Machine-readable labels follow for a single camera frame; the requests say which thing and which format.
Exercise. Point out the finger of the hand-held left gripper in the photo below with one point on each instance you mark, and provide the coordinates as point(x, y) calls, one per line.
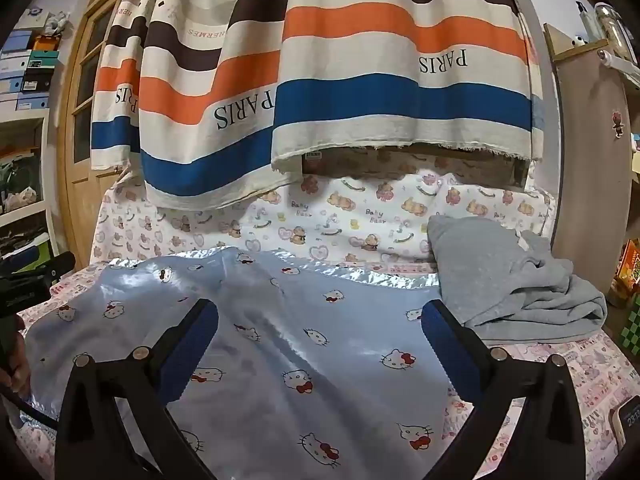
point(57, 263)

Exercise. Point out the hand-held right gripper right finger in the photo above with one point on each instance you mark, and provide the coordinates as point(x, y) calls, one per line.
point(450, 355)

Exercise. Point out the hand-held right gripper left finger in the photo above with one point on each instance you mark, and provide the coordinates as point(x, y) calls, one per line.
point(190, 350)

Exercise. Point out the blue cat-print satin pants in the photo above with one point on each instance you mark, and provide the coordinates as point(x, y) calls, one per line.
point(310, 310)

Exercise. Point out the person's left hand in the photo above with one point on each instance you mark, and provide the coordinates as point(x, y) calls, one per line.
point(15, 365)

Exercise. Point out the wooden door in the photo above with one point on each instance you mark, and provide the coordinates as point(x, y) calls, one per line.
point(75, 200)

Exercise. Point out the white shelf unit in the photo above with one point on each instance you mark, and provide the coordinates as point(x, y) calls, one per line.
point(25, 185)

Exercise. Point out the grey folded cloth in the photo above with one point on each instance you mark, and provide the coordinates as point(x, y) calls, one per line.
point(500, 280)

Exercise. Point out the pink printed bed sheet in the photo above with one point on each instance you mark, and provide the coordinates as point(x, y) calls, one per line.
point(590, 375)

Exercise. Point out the green checkered box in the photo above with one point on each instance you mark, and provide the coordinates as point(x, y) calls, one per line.
point(631, 325)

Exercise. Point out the bear-print white sheet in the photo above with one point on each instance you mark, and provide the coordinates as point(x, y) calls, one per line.
point(325, 220)

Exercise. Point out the white timer device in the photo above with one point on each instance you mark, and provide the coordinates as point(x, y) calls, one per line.
point(627, 420)

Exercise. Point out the stack of file boxes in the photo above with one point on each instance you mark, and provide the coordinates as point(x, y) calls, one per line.
point(30, 70)

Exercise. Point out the colourful snack packet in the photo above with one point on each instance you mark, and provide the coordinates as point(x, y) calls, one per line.
point(629, 270)

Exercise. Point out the wooden cabinet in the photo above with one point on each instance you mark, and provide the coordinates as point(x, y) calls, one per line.
point(585, 160)

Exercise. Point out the striped hanging cloth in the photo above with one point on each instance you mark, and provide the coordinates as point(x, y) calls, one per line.
point(350, 95)

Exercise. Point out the cartoon sticker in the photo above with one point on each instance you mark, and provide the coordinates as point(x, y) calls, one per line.
point(619, 124)

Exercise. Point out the small panda figure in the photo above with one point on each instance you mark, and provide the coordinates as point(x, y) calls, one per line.
point(578, 41)

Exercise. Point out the pump bottle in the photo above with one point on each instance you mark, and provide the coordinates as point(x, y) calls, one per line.
point(583, 22)

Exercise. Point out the glass jar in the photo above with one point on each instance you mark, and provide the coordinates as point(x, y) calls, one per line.
point(612, 30)

